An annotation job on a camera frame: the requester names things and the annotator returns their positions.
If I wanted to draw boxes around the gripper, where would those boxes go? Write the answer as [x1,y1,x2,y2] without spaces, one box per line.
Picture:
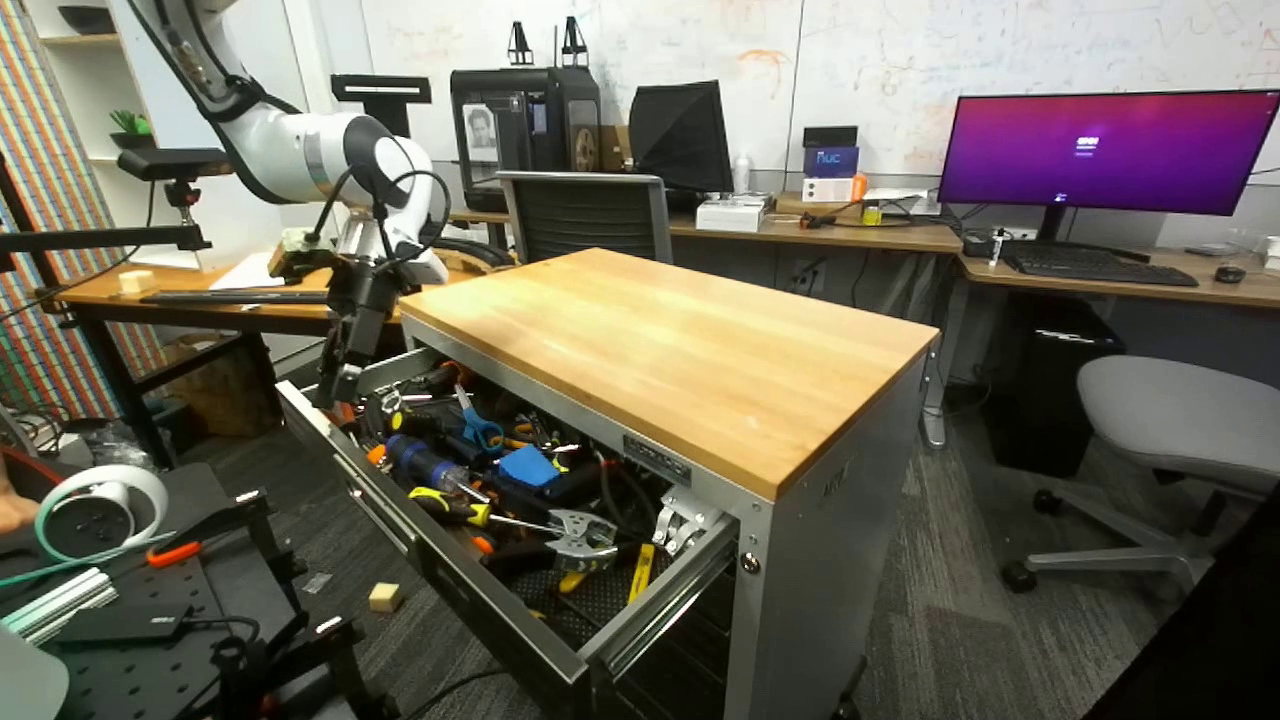
[312,258,403,409]

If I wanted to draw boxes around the drawer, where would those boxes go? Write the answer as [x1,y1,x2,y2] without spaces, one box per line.
[275,345,743,720]

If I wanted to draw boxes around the brown cardboard box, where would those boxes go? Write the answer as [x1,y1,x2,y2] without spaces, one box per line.
[158,333,283,440]

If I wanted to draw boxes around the long black bar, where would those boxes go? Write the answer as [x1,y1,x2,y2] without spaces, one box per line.
[139,287,332,307]

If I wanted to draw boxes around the sheet of paper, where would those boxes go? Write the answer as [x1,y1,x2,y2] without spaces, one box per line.
[208,249,288,293]

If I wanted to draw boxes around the wooden desk black legs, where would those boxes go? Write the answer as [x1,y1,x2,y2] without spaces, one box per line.
[54,258,473,471]

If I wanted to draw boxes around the blue foam pad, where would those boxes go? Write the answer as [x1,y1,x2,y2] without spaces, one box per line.
[496,444,563,492]

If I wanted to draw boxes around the black mesh office chair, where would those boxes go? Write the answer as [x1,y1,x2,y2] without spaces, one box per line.
[496,169,675,267]

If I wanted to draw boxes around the hand controller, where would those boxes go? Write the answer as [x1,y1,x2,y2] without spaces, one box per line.
[34,464,172,563]

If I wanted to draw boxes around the silver locking pliers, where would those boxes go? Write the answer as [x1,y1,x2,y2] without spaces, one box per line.
[543,508,623,577]

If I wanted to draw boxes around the black 3D printer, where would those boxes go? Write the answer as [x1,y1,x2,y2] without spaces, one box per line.
[449,16,605,213]

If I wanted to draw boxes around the potted plant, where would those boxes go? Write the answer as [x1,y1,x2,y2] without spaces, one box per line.
[107,107,157,152]

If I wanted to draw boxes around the steel tool cabinet wood top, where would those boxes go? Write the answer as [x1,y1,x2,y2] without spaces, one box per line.
[275,247,941,720]

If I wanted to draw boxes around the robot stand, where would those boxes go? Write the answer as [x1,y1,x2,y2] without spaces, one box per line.
[0,462,393,720]

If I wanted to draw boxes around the flat black box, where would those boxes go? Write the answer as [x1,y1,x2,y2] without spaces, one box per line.
[50,603,193,647]

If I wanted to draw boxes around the yellow utility knife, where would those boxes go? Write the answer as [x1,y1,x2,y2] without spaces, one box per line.
[627,542,657,605]

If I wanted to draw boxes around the person's hand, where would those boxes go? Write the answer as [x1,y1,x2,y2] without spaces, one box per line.
[0,452,41,537]

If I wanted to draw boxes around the aluminium profile bar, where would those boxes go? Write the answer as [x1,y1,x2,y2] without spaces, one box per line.
[0,566,120,643]

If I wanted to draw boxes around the silver metal clamp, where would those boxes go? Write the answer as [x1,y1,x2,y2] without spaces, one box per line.
[654,488,723,557]

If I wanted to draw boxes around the white shelf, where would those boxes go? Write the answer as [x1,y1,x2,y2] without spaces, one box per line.
[20,0,286,273]

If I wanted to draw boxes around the black monitor hood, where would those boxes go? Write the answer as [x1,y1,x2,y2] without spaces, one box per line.
[627,79,735,197]

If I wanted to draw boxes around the white box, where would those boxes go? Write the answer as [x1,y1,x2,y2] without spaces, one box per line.
[694,194,773,235]

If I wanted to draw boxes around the white rounded cover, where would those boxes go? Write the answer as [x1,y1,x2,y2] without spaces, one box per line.
[0,624,71,720]

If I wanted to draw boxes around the stack of boxes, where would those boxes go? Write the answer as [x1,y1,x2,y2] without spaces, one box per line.
[800,125,862,205]

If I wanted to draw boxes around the long wooden desk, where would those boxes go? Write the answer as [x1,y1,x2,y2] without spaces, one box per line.
[448,205,1280,451]

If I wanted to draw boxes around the whiteboard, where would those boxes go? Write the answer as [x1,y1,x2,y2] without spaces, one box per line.
[358,0,1280,183]

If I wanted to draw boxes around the black computer tower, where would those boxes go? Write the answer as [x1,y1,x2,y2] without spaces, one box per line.
[984,294,1127,480]

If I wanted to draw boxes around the black keyboard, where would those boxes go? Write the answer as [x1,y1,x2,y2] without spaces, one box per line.
[1002,244,1200,290]

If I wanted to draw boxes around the wide monitor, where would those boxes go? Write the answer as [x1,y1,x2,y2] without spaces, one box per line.
[936,89,1280,247]

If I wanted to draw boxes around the grey office chair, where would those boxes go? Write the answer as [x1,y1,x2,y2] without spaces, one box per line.
[1000,354,1280,597]

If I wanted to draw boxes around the blue black handled screwdriver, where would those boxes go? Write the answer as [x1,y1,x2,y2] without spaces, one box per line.
[384,433,493,504]

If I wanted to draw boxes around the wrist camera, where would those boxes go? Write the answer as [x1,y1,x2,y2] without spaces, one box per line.
[268,227,338,281]

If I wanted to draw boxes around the blue handled scissors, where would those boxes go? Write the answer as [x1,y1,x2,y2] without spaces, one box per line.
[454,384,507,453]

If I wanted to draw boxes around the drawer handle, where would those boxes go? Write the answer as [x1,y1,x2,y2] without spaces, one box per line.
[340,470,421,557]

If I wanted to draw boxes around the yellow black handled screwdriver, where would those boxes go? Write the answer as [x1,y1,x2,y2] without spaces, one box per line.
[408,486,563,537]

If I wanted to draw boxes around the orange handled clamp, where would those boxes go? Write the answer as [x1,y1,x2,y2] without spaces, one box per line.
[144,498,269,571]

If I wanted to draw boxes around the camera on mount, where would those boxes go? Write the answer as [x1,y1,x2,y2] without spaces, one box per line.
[0,147,237,277]

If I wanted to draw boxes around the green cable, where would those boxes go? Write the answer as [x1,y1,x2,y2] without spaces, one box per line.
[0,498,179,591]

